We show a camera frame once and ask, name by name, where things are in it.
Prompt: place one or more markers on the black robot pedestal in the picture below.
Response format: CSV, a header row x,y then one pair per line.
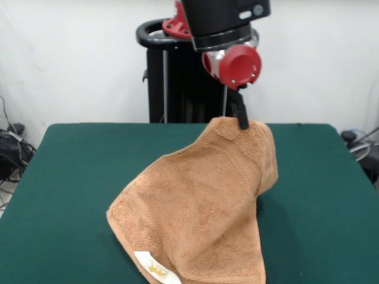
x,y
183,88

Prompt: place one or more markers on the black floor object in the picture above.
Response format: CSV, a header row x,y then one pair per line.
x,y
371,168

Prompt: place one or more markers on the red robot base flange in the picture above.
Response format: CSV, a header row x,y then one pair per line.
x,y
176,26

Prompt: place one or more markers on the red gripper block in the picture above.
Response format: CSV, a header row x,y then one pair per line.
x,y
240,66

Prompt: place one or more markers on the dark green table cloth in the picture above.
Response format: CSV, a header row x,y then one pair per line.
x,y
59,192

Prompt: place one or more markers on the tan terry towel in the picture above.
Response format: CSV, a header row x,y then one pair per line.
x,y
201,207

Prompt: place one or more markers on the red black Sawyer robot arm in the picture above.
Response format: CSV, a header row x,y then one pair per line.
x,y
219,20

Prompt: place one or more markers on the small black device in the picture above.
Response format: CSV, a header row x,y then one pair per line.
x,y
18,128
348,135

